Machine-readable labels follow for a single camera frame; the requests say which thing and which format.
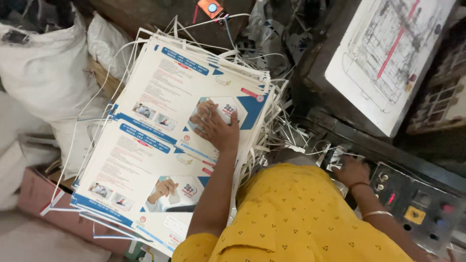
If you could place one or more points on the black cutting machine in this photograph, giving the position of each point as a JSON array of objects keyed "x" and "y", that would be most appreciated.
[{"x": 316, "y": 91}]

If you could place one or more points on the yellow patterned shirt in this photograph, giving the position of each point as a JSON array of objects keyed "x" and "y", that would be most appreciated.
[{"x": 291, "y": 225}]

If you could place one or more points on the silver bangle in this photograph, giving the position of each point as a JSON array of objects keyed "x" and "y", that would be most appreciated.
[{"x": 376, "y": 214}]

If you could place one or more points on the person's right fingers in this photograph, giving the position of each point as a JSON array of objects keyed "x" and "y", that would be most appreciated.
[{"x": 339, "y": 170}]

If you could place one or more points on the pink cardboard box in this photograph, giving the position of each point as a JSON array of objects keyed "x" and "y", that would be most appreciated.
[{"x": 43, "y": 198}]

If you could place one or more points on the crumpled white sack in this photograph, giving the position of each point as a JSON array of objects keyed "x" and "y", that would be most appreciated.
[{"x": 22, "y": 153}]

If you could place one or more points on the small white sack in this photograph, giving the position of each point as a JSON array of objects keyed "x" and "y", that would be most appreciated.
[{"x": 107, "y": 43}]

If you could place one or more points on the orange electronic device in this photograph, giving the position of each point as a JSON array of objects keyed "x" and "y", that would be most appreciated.
[{"x": 212, "y": 8}]

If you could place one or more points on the wooden die frame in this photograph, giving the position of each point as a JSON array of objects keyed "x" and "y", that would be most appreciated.
[{"x": 438, "y": 98}]

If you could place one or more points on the stack of printed paper sheets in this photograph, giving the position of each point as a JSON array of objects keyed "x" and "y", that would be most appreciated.
[{"x": 153, "y": 145}]

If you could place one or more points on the yellow switch plate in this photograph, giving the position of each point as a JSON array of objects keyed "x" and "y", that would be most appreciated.
[{"x": 414, "y": 214}]

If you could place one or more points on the white ink-stained board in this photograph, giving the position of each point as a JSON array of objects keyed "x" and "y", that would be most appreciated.
[{"x": 389, "y": 62}]

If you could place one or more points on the person's right hand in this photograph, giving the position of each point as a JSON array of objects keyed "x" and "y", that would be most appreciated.
[{"x": 355, "y": 171}]

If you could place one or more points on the grey machine control panel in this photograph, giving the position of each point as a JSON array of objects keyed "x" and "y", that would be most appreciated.
[{"x": 418, "y": 203}]

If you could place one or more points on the person's left hand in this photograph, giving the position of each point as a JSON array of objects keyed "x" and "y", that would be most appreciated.
[{"x": 220, "y": 133}]

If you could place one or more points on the large white sack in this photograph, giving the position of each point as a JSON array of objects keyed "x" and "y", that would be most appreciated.
[{"x": 47, "y": 80}]

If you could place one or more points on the heap of white paper strips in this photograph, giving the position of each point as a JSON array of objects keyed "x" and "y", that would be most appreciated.
[{"x": 280, "y": 127}]

